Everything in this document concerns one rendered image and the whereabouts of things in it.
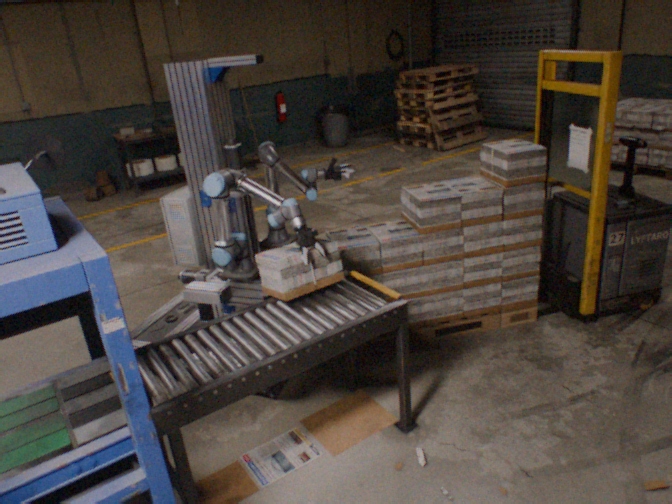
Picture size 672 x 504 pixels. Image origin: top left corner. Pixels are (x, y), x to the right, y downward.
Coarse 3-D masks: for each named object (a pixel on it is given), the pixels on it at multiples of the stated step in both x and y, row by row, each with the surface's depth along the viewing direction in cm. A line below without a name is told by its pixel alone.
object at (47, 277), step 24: (48, 216) 209; (72, 216) 204; (72, 240) 178; (0, 264) 164; (24, 264) 162; (48, 264) 159; (72, 264) 158; (0, 288) 149; (24, 288) 152; (48, 288) 156; (72, 288) 160; (0, 312) 150
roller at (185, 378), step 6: (162, 348) 253; (168, 348) 253; (162, 354) 251; (168, 354) 247; (174, 354) 249; (168, 360) 244; (174, 360) 242; (174, 366) 239; (180, 366) 237; (174, 372) 237; (180, 372) 233; (186, 372) 233; (180, 378) 231; (186, 378) 228; (192, 378) 229; (186, 384) 226; (192, 384) 224
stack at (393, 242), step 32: (384, 224) 374; (480, 224) 357; (352, 256) 343; (384, 256) 349; (416, 256) 354; (480, 256) 365; (416, 288) 363; (480, 288) 374; (416, 320) 372; (480, 320) 384
